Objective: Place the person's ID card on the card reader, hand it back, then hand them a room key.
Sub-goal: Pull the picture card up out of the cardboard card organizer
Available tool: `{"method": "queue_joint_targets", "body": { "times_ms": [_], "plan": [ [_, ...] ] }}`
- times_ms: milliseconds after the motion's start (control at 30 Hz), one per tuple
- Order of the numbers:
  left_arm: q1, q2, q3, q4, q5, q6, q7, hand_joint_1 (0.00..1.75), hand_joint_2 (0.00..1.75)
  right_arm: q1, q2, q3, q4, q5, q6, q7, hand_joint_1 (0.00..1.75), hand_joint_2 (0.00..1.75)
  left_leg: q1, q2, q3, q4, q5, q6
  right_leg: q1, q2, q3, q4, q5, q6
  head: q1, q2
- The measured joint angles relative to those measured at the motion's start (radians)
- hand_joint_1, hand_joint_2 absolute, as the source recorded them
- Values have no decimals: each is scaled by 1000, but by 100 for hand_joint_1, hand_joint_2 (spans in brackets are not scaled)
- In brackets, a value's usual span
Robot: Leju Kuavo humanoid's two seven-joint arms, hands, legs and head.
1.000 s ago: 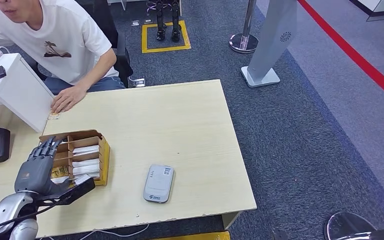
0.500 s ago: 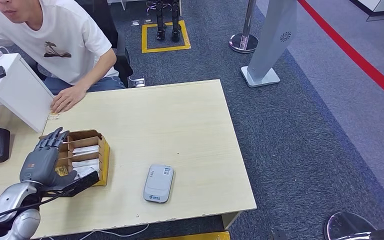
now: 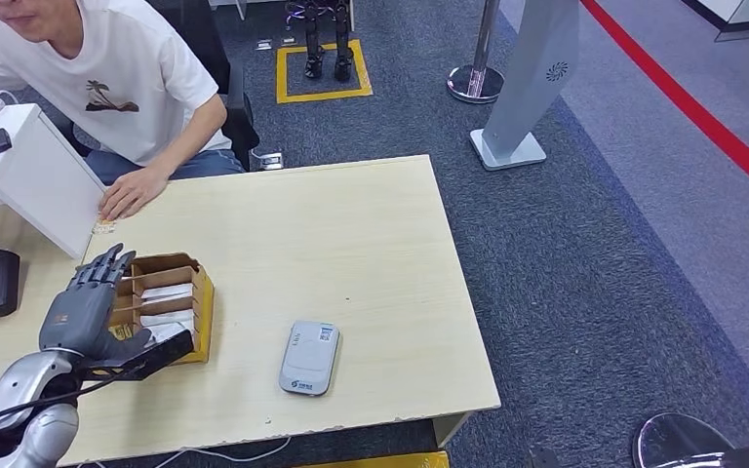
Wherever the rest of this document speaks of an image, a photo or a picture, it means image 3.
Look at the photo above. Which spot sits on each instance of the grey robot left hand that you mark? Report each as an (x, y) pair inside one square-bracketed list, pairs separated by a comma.
[(80, 320)]

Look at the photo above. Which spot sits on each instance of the person's left hand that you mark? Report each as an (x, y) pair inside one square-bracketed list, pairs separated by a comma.
[(132, 194)]

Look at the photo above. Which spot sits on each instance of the person's left forearm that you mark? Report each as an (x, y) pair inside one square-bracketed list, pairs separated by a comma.
[(190, 139)]

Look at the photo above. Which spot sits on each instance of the white key card stack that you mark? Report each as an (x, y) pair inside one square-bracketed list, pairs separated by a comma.
[(168, 292), (168, 318), (171, 331)]

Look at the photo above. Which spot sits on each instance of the cardboard card organizer box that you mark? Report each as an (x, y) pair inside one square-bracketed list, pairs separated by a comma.
[(203, 310)]

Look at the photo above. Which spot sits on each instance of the person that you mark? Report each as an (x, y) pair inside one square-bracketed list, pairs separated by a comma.
[(109, 64)]

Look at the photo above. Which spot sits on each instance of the grey card reader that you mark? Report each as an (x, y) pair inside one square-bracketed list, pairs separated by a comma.
[(310, 358)]

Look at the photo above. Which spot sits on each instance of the yellow packet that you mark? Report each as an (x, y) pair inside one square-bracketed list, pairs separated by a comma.
[(120, 331)]

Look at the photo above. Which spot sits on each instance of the white box stand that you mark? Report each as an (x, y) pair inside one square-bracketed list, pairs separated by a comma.
[(38, 181)]

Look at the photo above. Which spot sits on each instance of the silver floor socket plate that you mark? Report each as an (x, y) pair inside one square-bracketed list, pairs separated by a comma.
[(272, 160), (289, 41), (264, 44)]

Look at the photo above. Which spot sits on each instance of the black office chair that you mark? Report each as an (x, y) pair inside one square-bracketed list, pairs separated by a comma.
[(213, 45)]

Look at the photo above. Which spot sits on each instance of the small black humanoid robot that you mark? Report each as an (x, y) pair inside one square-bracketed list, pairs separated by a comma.
[(314, 37)]

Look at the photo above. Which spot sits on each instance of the yellow floor tape strip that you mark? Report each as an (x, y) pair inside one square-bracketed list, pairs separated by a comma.
[(381, 462)]

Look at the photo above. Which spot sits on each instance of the pale table leg panel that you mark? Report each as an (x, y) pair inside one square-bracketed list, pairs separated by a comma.
[(449, 429)]

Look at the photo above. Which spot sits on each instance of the grey kiosk stand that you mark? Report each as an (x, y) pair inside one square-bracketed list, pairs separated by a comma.
[(529, 76)]

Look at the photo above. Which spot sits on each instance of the red barrier belt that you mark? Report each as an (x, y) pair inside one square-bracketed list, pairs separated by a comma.
[(684, 92)]

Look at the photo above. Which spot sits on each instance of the chrome stanchion base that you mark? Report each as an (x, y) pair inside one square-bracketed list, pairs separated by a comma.
[(678, 442)]

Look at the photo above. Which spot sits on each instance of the chrome stanchion post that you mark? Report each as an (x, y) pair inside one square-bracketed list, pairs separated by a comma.
[(476, 82)]

